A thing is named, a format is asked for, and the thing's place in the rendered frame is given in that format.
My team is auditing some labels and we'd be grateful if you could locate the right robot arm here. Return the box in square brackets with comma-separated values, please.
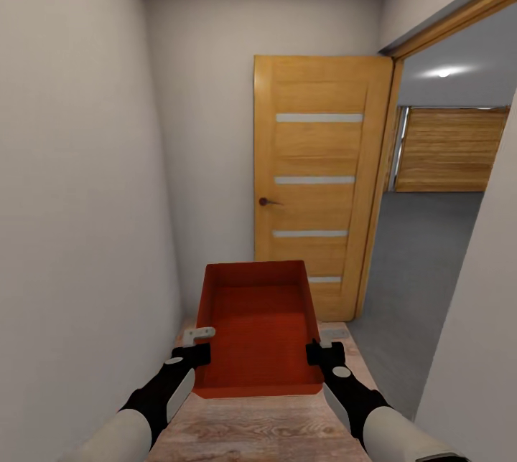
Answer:
[306, 328, 473, 462]

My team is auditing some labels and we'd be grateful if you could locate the storage box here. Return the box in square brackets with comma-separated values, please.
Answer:
[192, 260, 325, 399]

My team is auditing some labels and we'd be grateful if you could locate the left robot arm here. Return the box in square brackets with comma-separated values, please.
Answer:
[55, 326, 215, 462]

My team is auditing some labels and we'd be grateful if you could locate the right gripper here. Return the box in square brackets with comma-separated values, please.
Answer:
[306, 340, 345, 365]

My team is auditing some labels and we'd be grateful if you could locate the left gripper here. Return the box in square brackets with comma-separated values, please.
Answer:
[171, 342, 211, 369]

